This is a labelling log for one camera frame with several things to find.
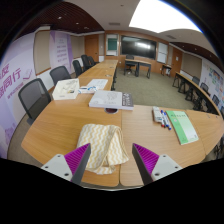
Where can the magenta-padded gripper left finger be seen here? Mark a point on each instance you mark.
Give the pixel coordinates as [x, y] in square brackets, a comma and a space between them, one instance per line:
[56, 166]

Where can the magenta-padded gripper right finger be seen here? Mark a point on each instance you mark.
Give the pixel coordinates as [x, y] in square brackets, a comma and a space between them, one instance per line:
[165, 166]

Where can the yellow zigzag striped towel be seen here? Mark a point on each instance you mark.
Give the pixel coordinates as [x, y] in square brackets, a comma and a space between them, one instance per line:
[100, 143]

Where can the green booklet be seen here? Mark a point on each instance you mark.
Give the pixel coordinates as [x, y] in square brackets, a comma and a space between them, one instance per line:
[181, 126]

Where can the red marker pen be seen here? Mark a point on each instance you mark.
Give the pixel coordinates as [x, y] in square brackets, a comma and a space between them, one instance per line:
[162, 121]

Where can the blue marker pen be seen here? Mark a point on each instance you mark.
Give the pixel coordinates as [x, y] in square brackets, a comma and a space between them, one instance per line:
[166, 120]

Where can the white whiteboard eraser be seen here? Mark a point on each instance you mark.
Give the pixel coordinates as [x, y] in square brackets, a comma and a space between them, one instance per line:
[156, 114]

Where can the black mesh office chair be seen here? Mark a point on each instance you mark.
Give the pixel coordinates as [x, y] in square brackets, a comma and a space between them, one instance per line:
[59, 74]
[33, 98]

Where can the white open cardboard box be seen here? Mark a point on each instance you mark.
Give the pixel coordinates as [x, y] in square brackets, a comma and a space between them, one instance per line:
[65, 92]

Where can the small white blue package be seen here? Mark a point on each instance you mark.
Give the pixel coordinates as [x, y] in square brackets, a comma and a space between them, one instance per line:
[87, 89]

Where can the large flat white box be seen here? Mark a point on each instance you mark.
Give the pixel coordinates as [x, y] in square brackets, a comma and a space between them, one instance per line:
[108, 99]

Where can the group of black side chairs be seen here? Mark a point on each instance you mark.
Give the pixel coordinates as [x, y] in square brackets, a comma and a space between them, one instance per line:
[203, 90]

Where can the long dark side table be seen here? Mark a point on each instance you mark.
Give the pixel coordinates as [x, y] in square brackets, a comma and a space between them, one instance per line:
[191, 85]

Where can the white paper sheets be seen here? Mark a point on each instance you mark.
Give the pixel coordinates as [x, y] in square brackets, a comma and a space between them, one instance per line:
[98, 83]

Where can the small dark side table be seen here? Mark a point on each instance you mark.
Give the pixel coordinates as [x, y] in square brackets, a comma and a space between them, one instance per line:
[166, 67]

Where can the brown wooden door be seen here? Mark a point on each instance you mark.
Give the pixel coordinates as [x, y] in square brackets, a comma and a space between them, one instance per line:
[176, 61]
[91, 46]

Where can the dark presenter desk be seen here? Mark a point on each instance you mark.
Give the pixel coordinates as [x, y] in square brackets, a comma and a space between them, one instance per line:
[142, 62]

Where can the row of black office chairs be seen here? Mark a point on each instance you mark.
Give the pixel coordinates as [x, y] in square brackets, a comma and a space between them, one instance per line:
[85, 61]

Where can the black chair at presenter desk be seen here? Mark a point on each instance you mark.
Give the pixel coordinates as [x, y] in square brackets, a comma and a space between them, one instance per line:
[129, 63]

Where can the bright ceiling light panel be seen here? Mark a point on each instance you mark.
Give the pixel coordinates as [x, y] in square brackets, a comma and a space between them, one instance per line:
[160, 15]

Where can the colourful wall notice board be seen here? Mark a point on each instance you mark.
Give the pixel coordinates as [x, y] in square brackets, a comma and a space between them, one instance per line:
[213, 78]

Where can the white wall whiteboard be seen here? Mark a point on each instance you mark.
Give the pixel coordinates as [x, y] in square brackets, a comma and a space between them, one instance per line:
[162, 52]

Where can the purple wall banner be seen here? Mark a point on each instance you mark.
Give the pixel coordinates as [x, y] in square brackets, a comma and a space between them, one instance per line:
[60, 48]

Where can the large black wall screen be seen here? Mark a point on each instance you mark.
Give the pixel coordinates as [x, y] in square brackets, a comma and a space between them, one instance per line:
[138, 47]

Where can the green white wall board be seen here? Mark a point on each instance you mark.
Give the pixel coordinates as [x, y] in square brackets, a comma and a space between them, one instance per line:
[112, 44]

